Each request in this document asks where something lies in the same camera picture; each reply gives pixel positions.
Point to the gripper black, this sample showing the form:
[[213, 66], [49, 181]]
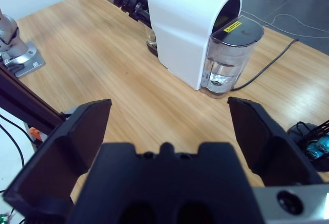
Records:
[[131, 3]]

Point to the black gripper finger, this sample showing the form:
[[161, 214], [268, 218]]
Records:
[[64, 157], [270, 152]]

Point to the clear drinking glass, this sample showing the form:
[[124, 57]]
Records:
[[150, 37]]

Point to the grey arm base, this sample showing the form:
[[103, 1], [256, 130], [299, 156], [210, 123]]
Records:
[[30, 62]]

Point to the white capsule coffee machine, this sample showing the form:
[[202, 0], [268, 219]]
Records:
[[180, 28]]

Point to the black capsule holder with rods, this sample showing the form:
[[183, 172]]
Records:
[[295, 134]]

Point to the green circuit board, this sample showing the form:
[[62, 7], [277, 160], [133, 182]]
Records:
[[3, 219]]

